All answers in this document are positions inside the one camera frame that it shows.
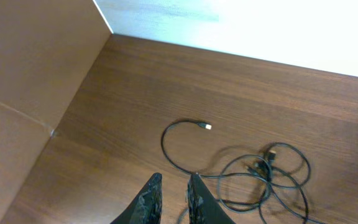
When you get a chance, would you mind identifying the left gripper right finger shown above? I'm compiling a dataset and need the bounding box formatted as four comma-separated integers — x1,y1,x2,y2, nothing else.
187,174,234,224

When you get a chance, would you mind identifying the brown side panel board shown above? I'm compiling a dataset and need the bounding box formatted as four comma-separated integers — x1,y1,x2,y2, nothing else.
0,0,111,221

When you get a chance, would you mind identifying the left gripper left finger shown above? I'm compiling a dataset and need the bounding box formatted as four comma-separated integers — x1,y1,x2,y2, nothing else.
111,172,162,224

